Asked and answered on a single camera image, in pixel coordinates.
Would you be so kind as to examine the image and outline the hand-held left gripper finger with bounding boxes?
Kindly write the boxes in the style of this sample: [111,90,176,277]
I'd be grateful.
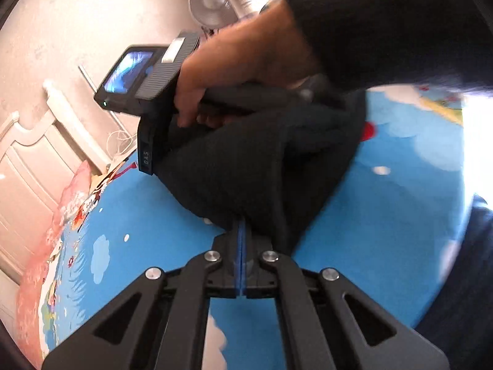
[42,218,242,370]
[241,218,450,370]

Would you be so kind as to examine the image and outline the black pants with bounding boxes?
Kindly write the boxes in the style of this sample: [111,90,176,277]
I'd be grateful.
[153,79,367,257]

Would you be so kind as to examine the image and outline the person's right hand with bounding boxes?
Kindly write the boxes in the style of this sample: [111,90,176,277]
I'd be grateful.
[173,0,321,129]

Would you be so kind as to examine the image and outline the white standing fan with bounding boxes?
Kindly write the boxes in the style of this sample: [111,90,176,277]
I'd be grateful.
[187,0,236,31]

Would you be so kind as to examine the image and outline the blue printed blanket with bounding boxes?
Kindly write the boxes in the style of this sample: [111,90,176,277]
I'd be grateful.
[36,84,476,370]

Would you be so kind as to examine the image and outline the white headboard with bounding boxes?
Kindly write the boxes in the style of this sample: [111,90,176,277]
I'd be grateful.
[0,79,113,284]

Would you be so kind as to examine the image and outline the person's dark clothed leg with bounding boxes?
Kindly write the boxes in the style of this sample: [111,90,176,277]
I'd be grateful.
[415,194,493,370]

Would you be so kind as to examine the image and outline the white cable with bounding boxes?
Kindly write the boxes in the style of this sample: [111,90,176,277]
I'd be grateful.
[103,128,138,164]

